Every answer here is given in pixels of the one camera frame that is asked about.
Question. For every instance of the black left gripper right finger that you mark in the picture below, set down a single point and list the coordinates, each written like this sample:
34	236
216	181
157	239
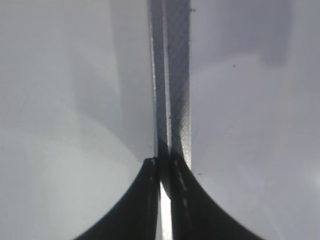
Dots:
195	216

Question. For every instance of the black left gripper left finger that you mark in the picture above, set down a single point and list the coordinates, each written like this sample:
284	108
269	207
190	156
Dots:
135	215

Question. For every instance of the white whiteboard with aluminium frame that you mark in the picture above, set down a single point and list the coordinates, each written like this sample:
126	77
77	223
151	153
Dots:
237	90

